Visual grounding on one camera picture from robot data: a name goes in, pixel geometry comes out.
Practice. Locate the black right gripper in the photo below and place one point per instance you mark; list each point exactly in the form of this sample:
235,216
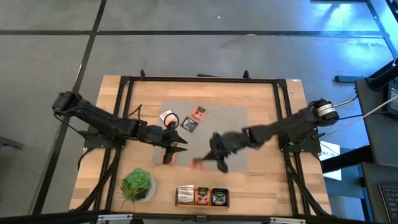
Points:
230,141

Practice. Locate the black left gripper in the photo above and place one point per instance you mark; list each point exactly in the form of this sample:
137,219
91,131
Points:
160,137

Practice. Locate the dark purple Ahmad tea bag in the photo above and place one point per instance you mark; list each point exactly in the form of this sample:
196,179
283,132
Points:
188,124
220,189

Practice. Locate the grey woven placemat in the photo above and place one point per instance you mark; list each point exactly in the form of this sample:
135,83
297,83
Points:
217,124

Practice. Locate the green tea packets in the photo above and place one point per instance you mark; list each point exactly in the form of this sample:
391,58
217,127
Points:
220,198

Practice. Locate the white TAZO tea bag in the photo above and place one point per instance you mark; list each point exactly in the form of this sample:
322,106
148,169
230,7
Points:
185,193
164,114
185,200
185,187

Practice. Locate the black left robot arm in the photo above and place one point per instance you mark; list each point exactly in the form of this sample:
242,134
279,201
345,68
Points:
102,119

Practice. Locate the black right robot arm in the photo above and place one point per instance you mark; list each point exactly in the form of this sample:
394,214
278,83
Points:
295,123

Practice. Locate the green succulent in white pot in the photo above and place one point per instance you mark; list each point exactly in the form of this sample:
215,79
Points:
136,185

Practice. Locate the white table sticker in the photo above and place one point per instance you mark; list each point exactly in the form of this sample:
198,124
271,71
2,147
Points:
297,80

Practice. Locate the white paper sign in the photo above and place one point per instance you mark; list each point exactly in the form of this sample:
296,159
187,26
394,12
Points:
329,152

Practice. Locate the black desk leg beam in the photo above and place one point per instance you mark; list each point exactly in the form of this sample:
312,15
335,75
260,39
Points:
348,158

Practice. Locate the teal metal bar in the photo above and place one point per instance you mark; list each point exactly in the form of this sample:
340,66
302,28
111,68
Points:
348,78

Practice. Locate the dark grey desk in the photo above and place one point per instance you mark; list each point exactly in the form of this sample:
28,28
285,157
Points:
373,140

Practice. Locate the black overhead beam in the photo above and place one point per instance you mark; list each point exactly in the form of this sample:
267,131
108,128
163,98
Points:
31,217

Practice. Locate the grey chair base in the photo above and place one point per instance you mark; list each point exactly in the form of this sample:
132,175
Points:
9,143

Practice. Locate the black laptop keyboard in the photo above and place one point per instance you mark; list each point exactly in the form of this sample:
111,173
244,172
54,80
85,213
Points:
390,202

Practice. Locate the black monitor bar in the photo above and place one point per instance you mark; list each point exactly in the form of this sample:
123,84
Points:
382,76

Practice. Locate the black desk monitor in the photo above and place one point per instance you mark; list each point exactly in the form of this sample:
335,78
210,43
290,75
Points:
393,99

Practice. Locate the grey table-level camera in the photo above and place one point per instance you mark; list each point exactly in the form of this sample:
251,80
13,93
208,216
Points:
201,218

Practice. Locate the black aluminium table frame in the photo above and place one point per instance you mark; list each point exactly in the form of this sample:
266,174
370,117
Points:
202,79

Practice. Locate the silver beam bracket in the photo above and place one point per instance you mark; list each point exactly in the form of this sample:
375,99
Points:
115,217
287,220

